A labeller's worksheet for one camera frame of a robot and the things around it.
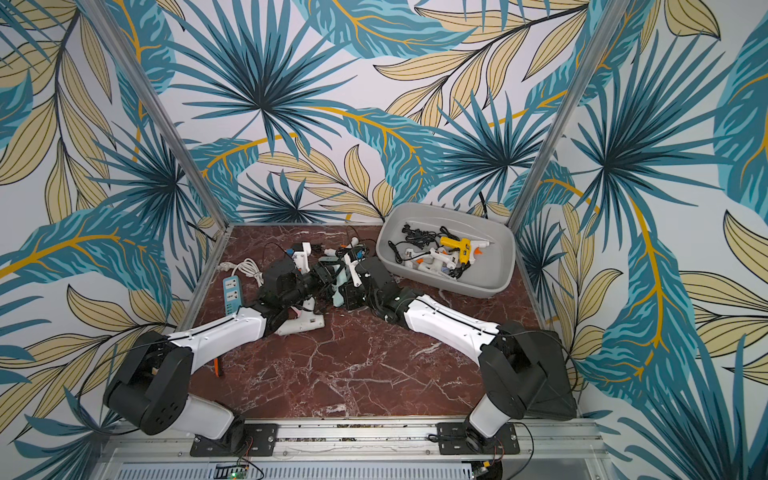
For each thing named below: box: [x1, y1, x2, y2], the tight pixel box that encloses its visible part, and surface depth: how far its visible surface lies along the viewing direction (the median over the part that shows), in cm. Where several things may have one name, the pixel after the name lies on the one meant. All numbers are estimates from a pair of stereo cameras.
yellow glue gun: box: [439, 236, 471, 265], surface depth 112 cm
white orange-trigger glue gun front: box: [405, 256, 433, 270], surface depth 107 cm
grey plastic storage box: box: [376, 202, 517, 298], surface depth 114 cm
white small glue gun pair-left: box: [470, 240, 495, 263], surface depth 114 cm
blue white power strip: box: [223, 275, 242, 315], surface depth 99 cm
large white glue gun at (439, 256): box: [429, 248, 457, 270], surface depth 106 cm
